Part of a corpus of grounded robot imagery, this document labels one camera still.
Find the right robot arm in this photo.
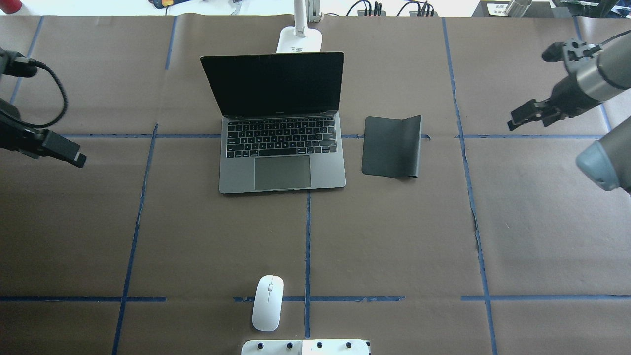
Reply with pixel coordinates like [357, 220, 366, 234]
[507, 30, 631, 193]

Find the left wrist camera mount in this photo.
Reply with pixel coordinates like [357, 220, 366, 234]
[0, 48, 37, 78]

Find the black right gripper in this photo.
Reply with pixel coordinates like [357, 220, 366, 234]
[507, 74, 599, 131]

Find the grey laptop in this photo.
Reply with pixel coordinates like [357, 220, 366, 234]
[200, 51, 346, 195]

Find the black usb hub left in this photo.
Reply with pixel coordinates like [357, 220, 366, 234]
[345, 0, 386, 17]

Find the black usb hub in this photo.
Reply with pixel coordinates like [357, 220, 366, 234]
[345, 0, 386, 17]
[396, 0, 439, 18]

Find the black box under cup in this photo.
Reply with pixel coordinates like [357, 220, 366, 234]
[471, 0, 575, 18]

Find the red cylinder bottle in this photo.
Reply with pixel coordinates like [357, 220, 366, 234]
[0, 0, 23, 14]

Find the black usb hub right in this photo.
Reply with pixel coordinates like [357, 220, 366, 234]
[396, 0, 439, 18]

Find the white computer mouse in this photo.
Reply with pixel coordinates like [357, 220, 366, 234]
[252, 275, 284, 332]

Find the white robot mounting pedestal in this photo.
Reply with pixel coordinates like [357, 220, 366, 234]
[241, 338, 371, 355]

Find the metal cup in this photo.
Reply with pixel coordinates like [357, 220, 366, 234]
[505, 0, 533, 18]

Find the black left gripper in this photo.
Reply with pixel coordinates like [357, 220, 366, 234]
[0, 99, 87, 168]

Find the black mouse pad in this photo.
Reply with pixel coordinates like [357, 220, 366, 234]
[361, 115, 423, 179]

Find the white desk lamp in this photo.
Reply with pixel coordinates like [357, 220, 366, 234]
[276, 0, 322, 54]

